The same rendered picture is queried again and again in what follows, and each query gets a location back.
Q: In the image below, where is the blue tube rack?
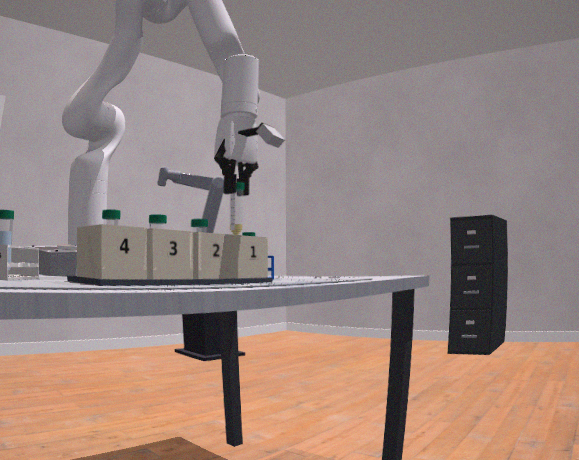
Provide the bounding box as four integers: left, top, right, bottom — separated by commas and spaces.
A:
268, 256, 274, 279

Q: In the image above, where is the green tube cap with orange dot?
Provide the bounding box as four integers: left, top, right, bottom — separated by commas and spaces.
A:
191, 219, 208, 233
102, 210, 120, 225

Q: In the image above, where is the beige bucket adapter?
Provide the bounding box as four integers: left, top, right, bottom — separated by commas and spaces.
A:
193, 232, 233, 279
77, 224, 147, 279
233, 235, 268, 278
147, 228, 193, 279

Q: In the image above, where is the white tube rack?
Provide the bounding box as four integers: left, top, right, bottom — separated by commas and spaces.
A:
0, 245, 39, 280

